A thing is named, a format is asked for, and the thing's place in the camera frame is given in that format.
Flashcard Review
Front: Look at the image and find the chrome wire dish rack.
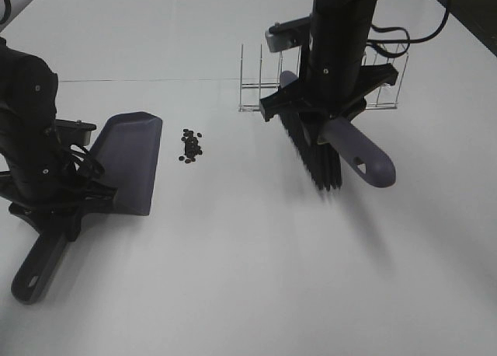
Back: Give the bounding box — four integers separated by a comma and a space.
238, 44, 409, 112

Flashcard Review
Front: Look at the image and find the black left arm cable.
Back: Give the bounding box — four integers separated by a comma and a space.
69, 144, 106, 186

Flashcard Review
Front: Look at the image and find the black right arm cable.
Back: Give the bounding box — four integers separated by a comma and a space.
364, 0, 455, 58

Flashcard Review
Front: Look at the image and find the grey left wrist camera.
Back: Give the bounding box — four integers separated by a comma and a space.
55, 119, 96, 146

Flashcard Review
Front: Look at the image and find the pile of coffee beans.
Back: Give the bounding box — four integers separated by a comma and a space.
178, 128, 203, 163

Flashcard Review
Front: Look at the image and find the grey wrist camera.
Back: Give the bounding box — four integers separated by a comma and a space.
265, 16, 311, 53
55, 119, 96, 146

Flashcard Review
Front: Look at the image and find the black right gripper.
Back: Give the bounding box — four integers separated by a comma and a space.
259, 48, 398, 121

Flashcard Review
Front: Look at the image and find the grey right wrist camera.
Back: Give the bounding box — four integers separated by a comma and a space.
265, 16, 311, 53

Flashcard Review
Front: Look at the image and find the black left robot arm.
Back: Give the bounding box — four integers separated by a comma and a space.
1, 40, 116, 242

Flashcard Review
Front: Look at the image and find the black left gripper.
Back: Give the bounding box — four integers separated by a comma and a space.
1, 138, 117, 242

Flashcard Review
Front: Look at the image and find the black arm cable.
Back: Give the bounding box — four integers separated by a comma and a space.
364, 0, 455, 58
69, 144, 106, 186

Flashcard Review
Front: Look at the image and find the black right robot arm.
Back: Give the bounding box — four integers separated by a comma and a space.
259, 0, 397, 120

